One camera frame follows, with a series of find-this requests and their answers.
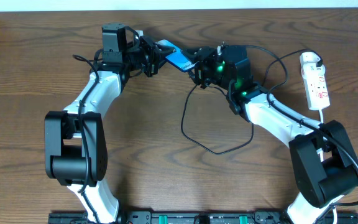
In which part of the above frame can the blue Galaxy smartphone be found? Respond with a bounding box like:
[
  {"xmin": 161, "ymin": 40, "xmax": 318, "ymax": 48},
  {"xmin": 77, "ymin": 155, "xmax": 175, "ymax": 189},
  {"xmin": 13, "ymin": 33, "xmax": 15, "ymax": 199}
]
[{"xmin": 156, "ymin": 39, "xmax": 196, "ymax": 72}]

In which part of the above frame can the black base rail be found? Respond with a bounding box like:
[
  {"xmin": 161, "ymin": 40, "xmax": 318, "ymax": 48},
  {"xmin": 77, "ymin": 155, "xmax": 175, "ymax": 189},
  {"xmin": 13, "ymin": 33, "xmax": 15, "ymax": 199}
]
[{"xmin": 47, "ymin": 210, "xmax": 358, "ymax": 224}]

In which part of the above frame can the black USB charging cable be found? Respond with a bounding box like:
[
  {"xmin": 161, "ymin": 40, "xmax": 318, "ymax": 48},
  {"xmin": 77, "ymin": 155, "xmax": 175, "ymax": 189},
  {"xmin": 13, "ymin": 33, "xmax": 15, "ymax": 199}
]
[{"xmin": 180, "ymin": 49, "xmax": 324, "ymax": 156}]

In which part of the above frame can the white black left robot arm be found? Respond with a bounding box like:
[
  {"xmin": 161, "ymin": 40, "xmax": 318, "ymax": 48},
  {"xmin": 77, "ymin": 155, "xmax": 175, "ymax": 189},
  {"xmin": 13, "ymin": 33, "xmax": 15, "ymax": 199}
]
[{"xmin": 44, "ymin": 36, "xmax": 177, "ymax": 223}]

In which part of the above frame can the white power strip cord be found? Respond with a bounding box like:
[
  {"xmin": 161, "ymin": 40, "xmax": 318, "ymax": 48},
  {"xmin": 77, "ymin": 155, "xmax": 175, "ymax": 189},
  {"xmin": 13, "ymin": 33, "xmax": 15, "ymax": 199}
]
[{"xmin": 318, "ymin": 108, "xmax": 338, "ymax": 224}]

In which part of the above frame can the white power strip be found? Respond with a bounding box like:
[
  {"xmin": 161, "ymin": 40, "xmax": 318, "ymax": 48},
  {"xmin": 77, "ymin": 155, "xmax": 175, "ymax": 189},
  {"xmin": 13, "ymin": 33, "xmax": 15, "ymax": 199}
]
[{"xmin": 303, "ymin": 75, "xmax": 330, "ymax": 111}]

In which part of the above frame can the white charger adapter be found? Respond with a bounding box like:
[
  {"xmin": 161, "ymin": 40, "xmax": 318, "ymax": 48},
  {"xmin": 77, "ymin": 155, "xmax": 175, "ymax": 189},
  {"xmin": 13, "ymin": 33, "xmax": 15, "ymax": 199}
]
[{"xmin": 300, "ymin": 52, "xmax": 326, "ymax": 79}]

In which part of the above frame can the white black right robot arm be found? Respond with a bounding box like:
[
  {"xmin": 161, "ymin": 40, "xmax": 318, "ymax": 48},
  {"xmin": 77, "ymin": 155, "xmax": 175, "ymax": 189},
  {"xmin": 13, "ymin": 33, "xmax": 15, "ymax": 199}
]
[{"xmin": 183, "ymin": 44, "xmax": 358, "ymax": 223}]

